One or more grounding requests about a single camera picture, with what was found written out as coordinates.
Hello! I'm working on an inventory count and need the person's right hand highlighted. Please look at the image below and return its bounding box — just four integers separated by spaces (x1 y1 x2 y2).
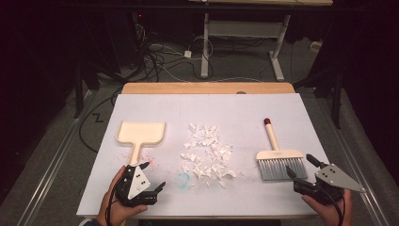
300 188 354 226

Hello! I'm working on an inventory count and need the white metal desk frame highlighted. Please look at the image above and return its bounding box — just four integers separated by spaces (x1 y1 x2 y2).
199 11 292 82

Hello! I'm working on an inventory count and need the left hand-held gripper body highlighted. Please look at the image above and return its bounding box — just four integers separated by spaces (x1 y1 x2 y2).
114 164 158 208

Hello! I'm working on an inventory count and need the metal floor rail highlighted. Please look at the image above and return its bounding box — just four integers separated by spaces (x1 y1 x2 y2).
17 89 95 226
310 93 393 226

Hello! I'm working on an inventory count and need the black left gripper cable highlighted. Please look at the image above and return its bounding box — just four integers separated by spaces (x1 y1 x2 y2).
105 187 116 226

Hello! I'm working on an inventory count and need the pile of white paper scraps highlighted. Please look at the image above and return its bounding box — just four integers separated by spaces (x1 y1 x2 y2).
179 122 247 189

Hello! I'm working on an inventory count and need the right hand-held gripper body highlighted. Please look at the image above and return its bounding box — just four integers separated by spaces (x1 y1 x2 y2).
293 163 367 206

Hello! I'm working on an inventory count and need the cream brush with grey bristles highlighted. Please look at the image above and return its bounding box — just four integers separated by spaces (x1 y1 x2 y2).
255 118 309 183

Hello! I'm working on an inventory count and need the white board table cover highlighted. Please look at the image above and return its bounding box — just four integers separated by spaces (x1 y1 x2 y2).
76 92 331 219

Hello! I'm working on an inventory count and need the black floor cable loop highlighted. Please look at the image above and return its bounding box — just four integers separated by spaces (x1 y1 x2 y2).
77 89 124 154

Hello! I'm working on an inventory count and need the person's left hand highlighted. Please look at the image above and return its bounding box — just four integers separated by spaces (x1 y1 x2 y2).
95 166 149 226

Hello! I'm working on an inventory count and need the cream plastic dustpan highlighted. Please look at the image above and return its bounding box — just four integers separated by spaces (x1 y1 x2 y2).
115 121 167 168

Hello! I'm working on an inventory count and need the wooden table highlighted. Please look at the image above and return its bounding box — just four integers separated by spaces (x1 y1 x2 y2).
120 81 296 95

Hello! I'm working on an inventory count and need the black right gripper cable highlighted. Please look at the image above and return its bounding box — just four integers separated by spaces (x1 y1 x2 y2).
323 186 346 226

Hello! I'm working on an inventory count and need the tangle of black floor cables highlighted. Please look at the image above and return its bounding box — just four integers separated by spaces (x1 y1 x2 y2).
130 23 215 83

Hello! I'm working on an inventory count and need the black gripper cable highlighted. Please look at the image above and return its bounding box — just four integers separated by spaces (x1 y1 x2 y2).
323 186 346 226
105 187 116 226

